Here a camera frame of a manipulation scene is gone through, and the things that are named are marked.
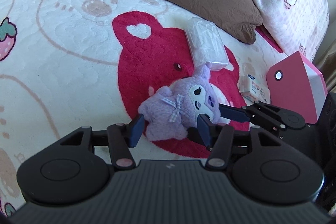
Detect white red bear blanket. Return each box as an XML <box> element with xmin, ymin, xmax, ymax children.
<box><xmin>0</xmin><ymin>0</ymin><xmax>289</xmax><ymax>217</ymax></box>

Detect purple plush toy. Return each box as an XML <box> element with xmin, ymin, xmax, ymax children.
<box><xmin>138</xmin><ymin>63</ymin><xmax>222</xmax><ymax>141</ymax></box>

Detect clear floss pick box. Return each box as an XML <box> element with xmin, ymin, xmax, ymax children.
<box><xmin>185</xmin><ymin>17</ymin><xmax>230</xmax><ymax>71</ymax></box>

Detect white wet wipes pack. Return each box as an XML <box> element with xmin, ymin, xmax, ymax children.
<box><xmin>239</xmin><ymin>74</ymin><xmax>271</xmax><ymax>104</ymax></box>

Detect pink checkered pillow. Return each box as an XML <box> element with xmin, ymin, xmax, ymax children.
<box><xmin>253</xmin><ymin>0</ymin><xmax>329</xmax><ymax>61</ymax></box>

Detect pink cardboard box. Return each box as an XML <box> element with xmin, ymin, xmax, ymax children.
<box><xmin>266</xmin><ymin>51</ymin><xmax>327</xmax><ymax>124</ymax></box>

